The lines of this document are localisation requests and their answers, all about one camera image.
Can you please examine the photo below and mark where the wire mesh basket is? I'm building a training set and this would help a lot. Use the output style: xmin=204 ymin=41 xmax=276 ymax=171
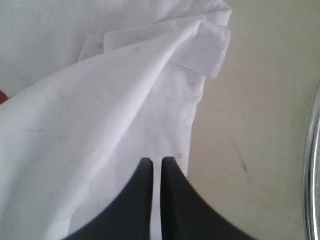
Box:
xmin=302 ymin=89 xmax=320 ymax=240

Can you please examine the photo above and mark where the white t-shirt red print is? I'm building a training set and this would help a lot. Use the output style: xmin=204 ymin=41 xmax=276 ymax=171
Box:
xmin=0 ymin=0 xmax=232 ymax=240

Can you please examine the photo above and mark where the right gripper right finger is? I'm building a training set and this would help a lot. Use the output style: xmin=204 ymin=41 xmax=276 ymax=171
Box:
xmin=160 ymin=157 xmax=244 ymax=240

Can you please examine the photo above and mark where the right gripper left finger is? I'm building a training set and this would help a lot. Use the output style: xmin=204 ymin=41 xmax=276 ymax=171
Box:
xmin=67 ymin=158 xmax=153 ymax=240

